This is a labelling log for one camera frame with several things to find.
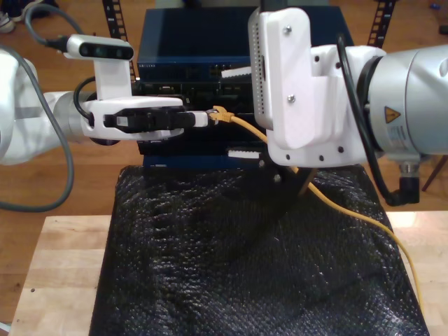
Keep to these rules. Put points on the black rack server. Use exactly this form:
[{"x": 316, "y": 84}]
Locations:
[{"x": 196, "y": 92}]

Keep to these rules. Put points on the flat blue rack device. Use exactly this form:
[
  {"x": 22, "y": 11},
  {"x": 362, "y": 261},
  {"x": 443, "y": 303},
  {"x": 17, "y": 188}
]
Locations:
[{"x": 196, "y": 161}]

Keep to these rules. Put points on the dark chair legs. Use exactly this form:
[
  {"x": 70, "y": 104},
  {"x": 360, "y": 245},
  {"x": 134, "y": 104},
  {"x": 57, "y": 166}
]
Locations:
[{"x": 432, "y": 173}]

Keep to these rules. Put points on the black textured mat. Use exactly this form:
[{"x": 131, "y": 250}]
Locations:
[{"x": 227, "y": 262}]

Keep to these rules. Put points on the white sneaker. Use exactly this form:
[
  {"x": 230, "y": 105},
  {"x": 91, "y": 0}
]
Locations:
[{"x": 6, "y": 22}]

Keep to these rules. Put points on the dark shoe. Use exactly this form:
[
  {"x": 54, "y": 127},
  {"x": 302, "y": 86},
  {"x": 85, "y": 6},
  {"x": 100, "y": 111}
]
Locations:
[{"x": 15, "y": 8}]

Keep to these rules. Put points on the small white object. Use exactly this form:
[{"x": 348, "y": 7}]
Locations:
[{"x": 3, "y": 329}]

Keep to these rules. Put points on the blue network switch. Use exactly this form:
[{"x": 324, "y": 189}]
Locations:
[{"x": 192, "y": 35}]

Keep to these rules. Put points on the black perforated rack rail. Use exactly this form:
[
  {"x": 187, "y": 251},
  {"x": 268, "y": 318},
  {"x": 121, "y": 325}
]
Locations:
[
  {"x": 113, "y": 21},
  {"x": 381, "y": 21}
]

